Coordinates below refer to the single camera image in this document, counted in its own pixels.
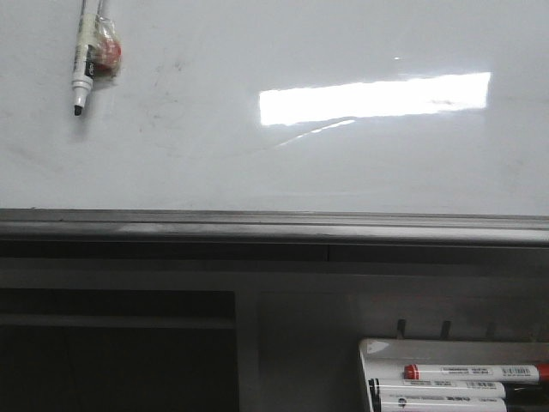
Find white black-tipped marker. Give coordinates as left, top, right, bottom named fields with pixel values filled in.
left=71, top=0, right=101, bottom=117

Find white whiteboard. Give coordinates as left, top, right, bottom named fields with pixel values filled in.
left=1, top=1, right=548, bottom=215

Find white marker tray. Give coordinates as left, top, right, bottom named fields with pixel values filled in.
left=359, top=338, right=548, bottom=411

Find black capped marker upper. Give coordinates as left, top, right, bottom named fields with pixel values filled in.
left=368, top=379, right=506, bottom=398

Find black capped marker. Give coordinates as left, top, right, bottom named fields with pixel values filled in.
left=368, top=379, right=506, bottom=398
left=372, top=395, right=507, bottom=412

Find black capped marker lower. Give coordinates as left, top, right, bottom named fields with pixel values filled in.
left=372, top=395, right=507, bottom=412

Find red capped white marker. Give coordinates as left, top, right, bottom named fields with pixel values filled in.
left=403, top=363, right=548, bottom=383

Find grey whiteboard ledge rail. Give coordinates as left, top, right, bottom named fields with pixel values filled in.
left=1, top=209, right=548, bottom=262

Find grey cabinet frame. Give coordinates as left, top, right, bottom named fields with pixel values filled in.
left=1, top=259, right=548, bottom=411

